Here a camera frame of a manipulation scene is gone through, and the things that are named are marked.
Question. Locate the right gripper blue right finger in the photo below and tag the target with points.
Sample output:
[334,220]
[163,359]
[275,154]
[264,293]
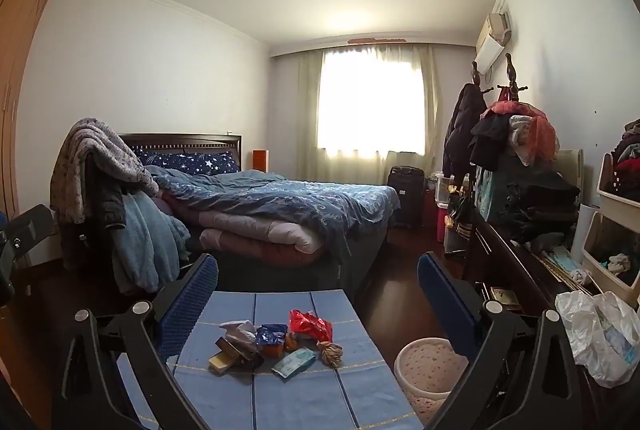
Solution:
[521,372]

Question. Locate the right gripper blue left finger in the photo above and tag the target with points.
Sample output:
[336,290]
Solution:
[93,395]

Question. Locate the dark brown gold-logo box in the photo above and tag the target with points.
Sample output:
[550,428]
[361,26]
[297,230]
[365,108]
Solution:
[241,356]

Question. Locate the white paper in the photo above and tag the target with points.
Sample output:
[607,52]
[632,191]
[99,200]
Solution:
[241,333]

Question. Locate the blue foil wrapper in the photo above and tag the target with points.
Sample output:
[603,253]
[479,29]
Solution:
[271,334]

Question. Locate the red plastic bag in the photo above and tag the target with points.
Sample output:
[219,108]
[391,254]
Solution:
[311,326]

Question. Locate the orange box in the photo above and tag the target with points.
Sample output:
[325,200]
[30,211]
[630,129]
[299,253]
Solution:
[274,350]

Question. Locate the pink speckled trash bin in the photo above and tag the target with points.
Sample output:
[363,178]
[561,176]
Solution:
[427,370]

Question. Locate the dark wooden dresser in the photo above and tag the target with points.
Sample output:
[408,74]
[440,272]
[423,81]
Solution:
[491,258]

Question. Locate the white plastic bag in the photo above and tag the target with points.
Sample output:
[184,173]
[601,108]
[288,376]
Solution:
[603,332]

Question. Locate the grey knitted blanket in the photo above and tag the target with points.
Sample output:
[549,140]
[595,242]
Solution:
[94,170]

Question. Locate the light blue fleece blanket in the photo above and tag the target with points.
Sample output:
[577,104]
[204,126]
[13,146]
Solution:
[152,244]

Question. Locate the white open box lid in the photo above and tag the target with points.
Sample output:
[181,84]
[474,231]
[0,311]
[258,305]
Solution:
[221,362]

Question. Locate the blue checked tablecloth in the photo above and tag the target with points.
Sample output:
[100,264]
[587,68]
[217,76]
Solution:
[276,393]

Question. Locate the white storage shelf bins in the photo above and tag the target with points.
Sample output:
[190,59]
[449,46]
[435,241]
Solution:
[611,247]

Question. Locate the brown crumpled paper ball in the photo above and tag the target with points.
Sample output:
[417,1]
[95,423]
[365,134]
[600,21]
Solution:
[331,353]

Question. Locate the star pattern blue pillow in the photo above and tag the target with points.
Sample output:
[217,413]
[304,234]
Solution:
[191,163]

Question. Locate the teal tissue pack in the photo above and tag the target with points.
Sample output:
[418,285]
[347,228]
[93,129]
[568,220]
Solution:
[294,363]

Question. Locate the teal shopping bag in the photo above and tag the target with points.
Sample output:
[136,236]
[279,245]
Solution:
[486,187]

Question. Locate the dark wooden headboard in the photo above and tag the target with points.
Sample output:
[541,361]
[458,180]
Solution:
[187,143]

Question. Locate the black suitcase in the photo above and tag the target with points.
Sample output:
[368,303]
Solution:
[409,183]

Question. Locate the bed with dark base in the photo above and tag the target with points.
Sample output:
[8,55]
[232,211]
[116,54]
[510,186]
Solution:
[244,274]

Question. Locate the black hanging jacket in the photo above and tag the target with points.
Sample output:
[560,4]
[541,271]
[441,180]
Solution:
[457,153]

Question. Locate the pile of clothes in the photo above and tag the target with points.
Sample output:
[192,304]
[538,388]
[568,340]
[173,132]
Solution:
[518,142]

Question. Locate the pink red folded quilt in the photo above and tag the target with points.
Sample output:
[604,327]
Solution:
[274,242]

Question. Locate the blue patterned duvet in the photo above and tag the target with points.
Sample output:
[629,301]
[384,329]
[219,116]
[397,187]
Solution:
[330,210]

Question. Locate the orange bedside cabinet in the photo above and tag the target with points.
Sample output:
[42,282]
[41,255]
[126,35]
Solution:
[260,160]

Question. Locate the cream window curtains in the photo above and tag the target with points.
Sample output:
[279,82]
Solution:
[362,111]

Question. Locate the white wall air conditioner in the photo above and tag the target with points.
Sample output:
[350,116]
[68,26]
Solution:
[494,35]

